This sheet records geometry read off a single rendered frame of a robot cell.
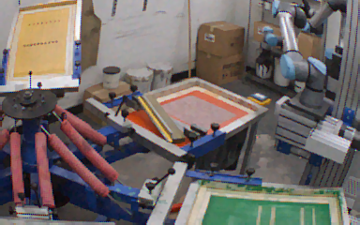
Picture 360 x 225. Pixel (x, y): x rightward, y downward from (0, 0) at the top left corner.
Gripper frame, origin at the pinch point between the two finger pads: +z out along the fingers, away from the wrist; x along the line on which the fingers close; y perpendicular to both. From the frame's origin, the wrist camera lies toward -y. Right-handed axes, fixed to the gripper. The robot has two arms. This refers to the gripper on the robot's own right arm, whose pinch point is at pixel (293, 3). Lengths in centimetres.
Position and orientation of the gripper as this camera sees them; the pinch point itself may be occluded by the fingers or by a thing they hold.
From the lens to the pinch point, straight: 271.2
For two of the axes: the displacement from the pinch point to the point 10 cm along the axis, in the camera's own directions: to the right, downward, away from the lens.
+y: 0.2, 8.8, 4.7
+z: -4.6, -4.1, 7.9
